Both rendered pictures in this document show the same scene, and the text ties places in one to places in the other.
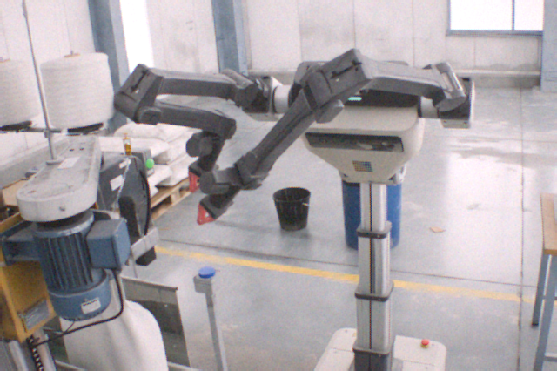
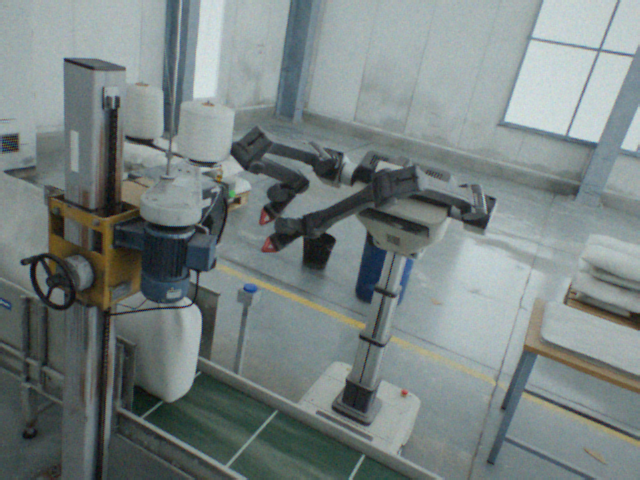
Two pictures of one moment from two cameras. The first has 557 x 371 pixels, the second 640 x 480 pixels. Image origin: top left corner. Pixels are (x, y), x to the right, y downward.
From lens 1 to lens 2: 0.46 m
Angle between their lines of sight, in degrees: 3
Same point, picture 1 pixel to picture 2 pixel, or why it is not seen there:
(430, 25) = (485, 112)
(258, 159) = (323, 219)
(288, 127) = (353, 204)
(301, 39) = (360, 93)
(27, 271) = (125, 255)
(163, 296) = (206, 298)
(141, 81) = (256, 140)
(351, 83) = (407, 189)
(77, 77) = (211, 125)
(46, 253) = (153, 247)
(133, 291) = not seen: hidden behind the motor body
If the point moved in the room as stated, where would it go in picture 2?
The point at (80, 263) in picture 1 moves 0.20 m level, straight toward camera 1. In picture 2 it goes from (176, 261) to (187, 294)
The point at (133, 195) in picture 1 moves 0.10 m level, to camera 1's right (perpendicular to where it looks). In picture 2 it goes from (214, 215) to (239, 220)
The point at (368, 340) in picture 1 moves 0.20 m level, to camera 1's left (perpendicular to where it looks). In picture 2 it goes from (360, 375) to (319, 368)
